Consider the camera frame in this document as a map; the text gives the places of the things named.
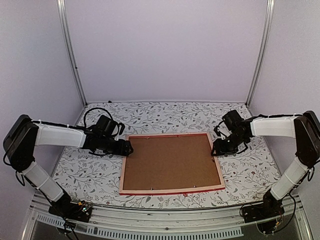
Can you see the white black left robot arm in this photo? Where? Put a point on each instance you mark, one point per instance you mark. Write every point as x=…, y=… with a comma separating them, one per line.
x=28, y=139

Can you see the aluminium corner post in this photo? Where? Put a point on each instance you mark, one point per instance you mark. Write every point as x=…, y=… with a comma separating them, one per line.
x=270, y=5
x=62, y=12

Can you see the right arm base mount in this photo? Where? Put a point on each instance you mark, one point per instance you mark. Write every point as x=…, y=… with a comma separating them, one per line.
x=270, y=207

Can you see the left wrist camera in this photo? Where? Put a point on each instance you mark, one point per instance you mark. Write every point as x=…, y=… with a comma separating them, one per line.
x=120, y=129

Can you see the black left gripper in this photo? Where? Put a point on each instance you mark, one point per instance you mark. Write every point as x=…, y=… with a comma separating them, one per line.
x=124, y=152

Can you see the red wooden picture frame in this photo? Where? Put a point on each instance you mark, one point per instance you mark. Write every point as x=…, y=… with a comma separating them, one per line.
x=123, y=175

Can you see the right aluminium corner post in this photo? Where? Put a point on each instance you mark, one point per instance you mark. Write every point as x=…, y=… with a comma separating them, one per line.
x=270, y=5

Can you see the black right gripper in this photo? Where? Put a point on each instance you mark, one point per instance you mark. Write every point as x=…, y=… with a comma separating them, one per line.
x=220, y=149

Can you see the brown backing board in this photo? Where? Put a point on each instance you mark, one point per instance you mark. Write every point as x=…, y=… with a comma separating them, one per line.
x=170, y=162

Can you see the aluminium front rail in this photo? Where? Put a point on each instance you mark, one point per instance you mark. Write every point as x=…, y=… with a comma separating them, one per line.
x=119, y=223

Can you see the left aluminium corner post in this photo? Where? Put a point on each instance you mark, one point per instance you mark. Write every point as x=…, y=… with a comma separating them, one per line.
x=62, y=12

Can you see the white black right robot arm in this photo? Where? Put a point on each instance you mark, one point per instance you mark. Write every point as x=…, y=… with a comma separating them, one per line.
x=295, y=137

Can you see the floral patterned table mat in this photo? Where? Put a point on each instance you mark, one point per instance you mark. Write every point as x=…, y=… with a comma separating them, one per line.
x=96, y=179

